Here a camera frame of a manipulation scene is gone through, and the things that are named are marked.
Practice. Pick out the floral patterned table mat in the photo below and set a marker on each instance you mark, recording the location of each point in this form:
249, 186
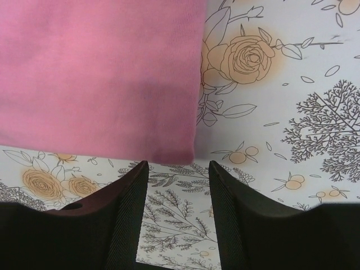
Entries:
278, 109

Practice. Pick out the pink t shirt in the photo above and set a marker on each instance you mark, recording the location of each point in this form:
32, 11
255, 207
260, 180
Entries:
113, 79

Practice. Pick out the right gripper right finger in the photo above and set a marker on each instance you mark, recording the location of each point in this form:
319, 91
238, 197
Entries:
256, 232

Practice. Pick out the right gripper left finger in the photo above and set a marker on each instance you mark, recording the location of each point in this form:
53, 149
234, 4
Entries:
100, 231

